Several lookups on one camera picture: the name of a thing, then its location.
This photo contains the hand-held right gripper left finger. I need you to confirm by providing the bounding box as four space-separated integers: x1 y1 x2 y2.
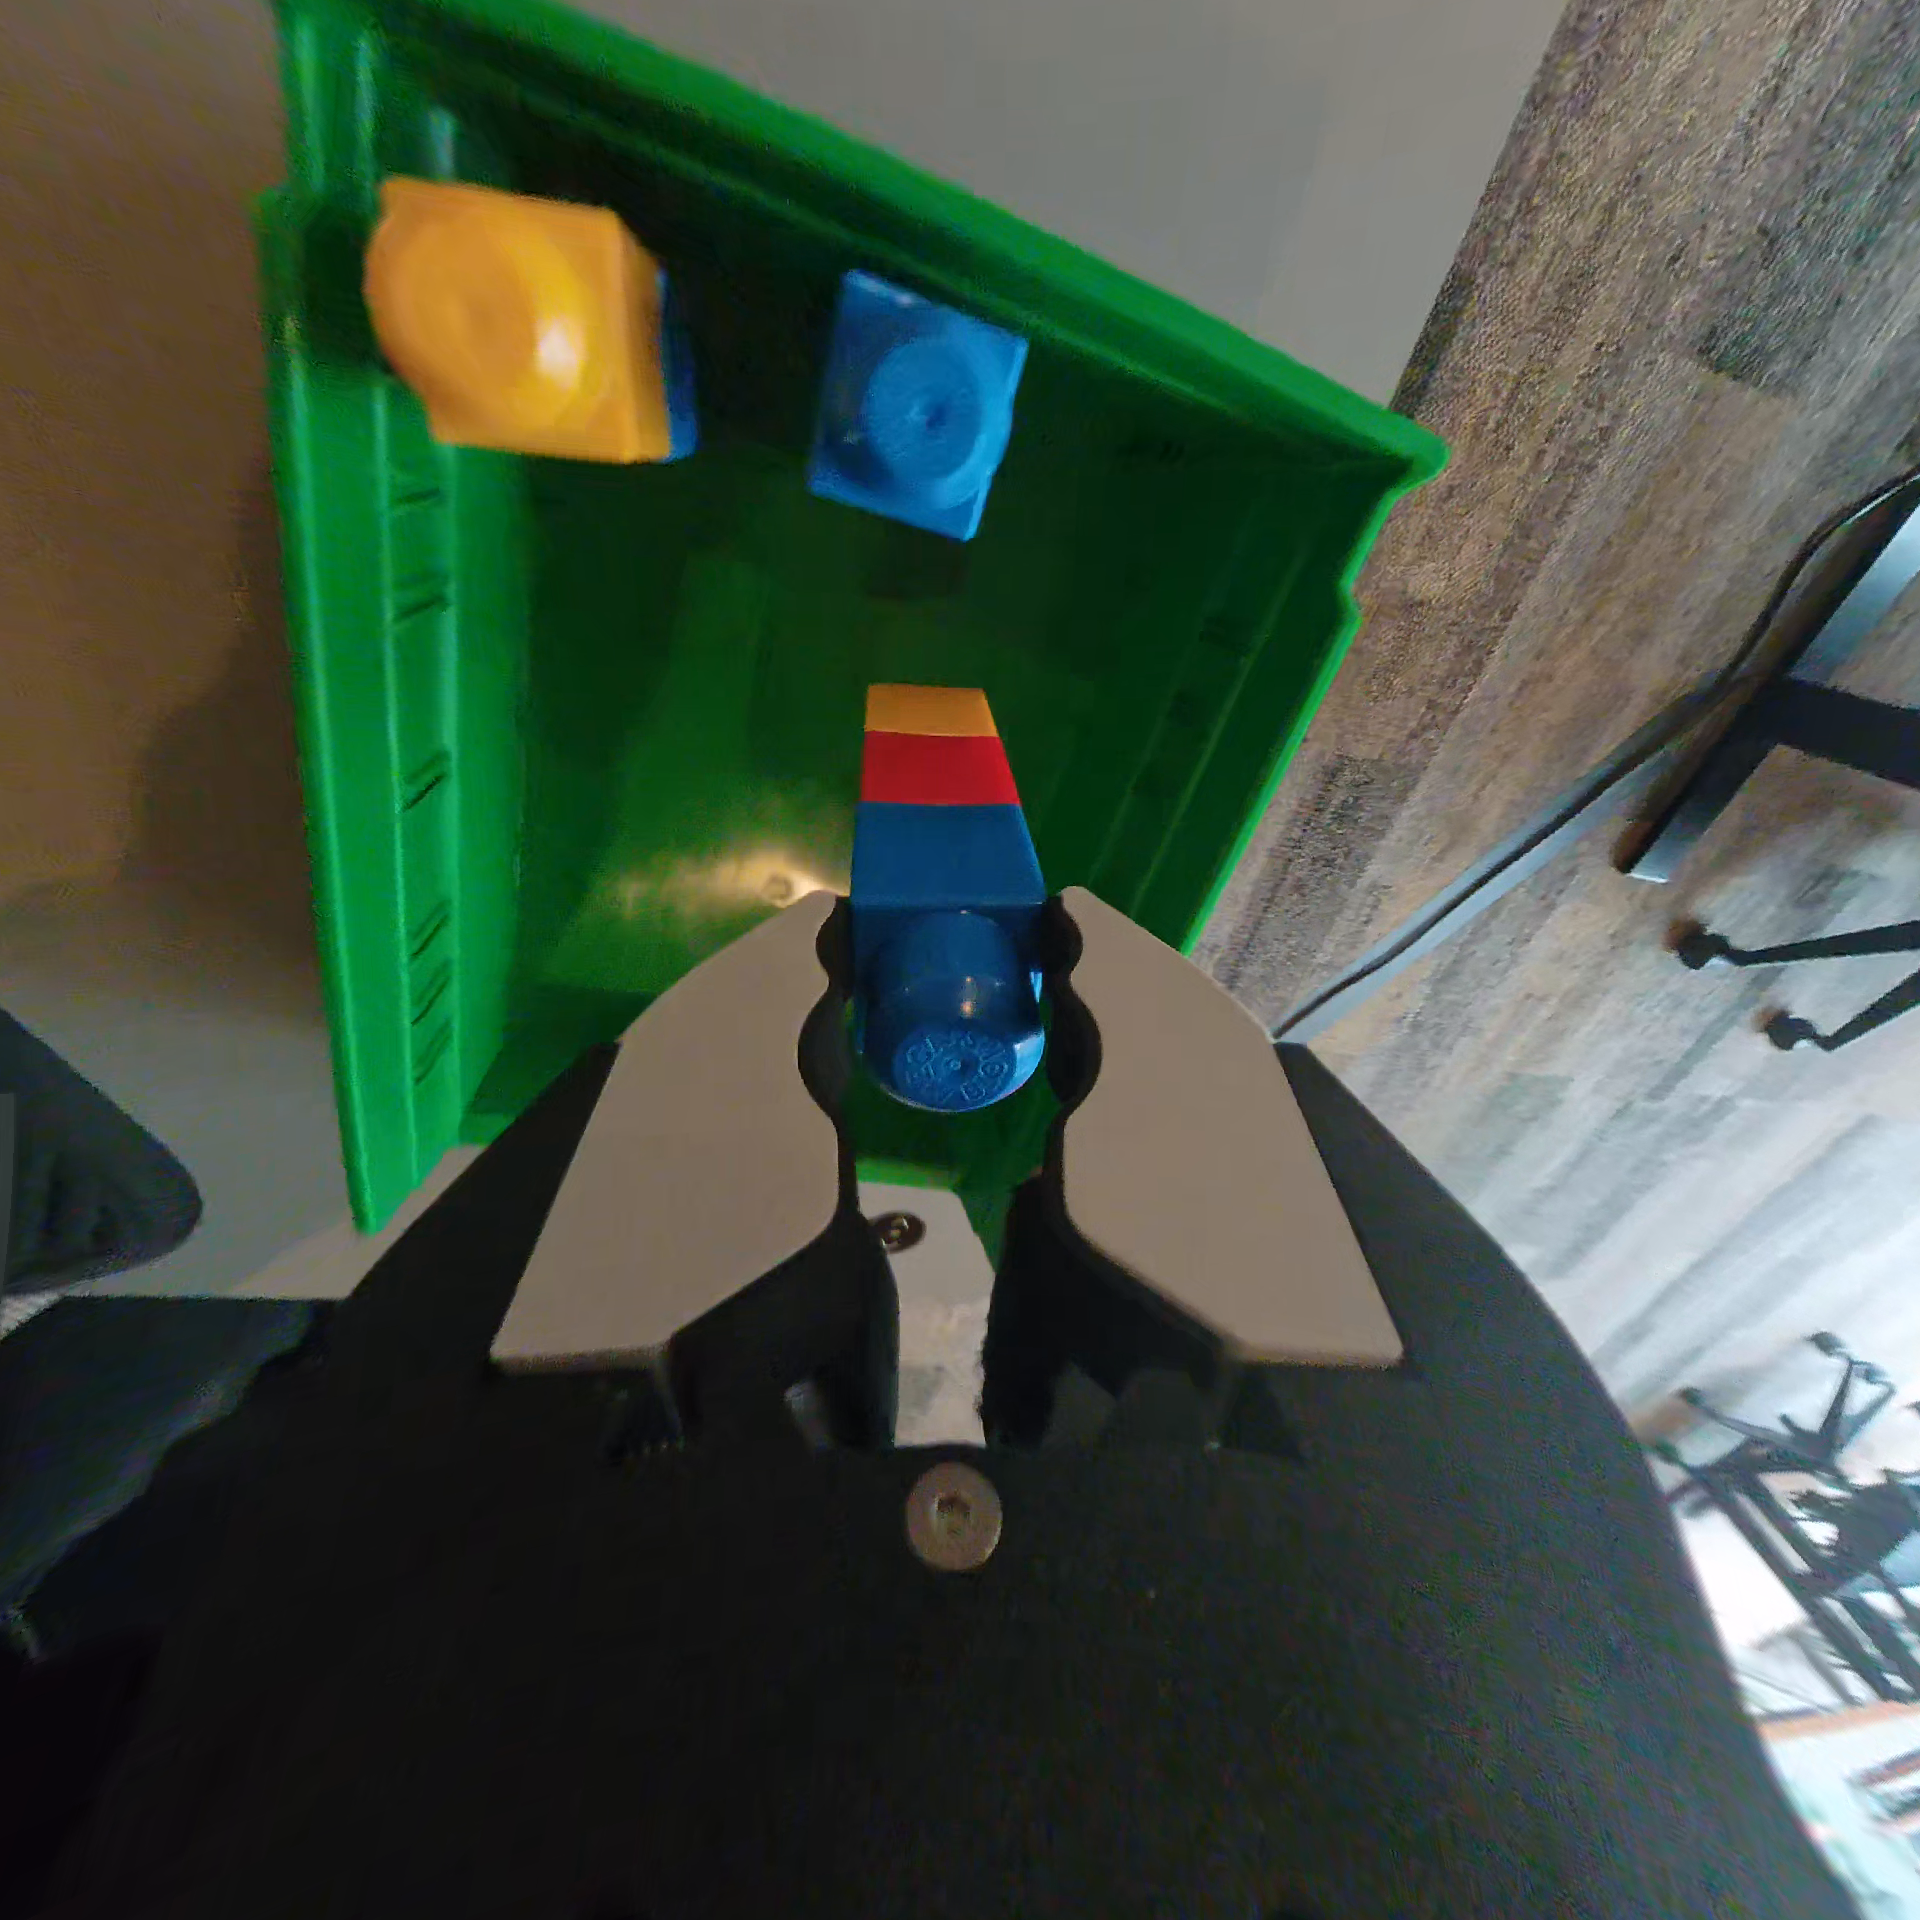
492 891 864 1373

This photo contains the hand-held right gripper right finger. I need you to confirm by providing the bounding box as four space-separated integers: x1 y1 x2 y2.
1033 887 1403 1367

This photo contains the blue mega block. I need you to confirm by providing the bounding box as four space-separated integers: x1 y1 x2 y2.
804 267 1032 544
846 801 1051 1116
656 271 702 462

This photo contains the green plastic bin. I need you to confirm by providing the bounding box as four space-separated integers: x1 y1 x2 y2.
252 0 1451 1236

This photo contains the red mega block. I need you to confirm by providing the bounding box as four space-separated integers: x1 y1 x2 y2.
857 730 1023 810

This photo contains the yellow mega block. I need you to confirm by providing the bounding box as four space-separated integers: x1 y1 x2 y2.
360 173 671 465
864 684 1002 740

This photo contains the black rounded object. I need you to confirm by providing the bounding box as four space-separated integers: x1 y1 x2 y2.
0 1009 205 1296

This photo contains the dark cloth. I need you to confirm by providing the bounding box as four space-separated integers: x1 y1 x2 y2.
0 1298 349 1660

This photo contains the black office chair base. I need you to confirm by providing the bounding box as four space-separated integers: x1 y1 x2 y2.
1667 914 1920 1055
1645 1332 1920 1712

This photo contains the black cable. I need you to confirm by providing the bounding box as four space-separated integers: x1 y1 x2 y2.
1272 462 1920 1044

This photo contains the black desk frame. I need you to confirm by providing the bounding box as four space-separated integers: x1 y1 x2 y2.
1607 481 1920 887

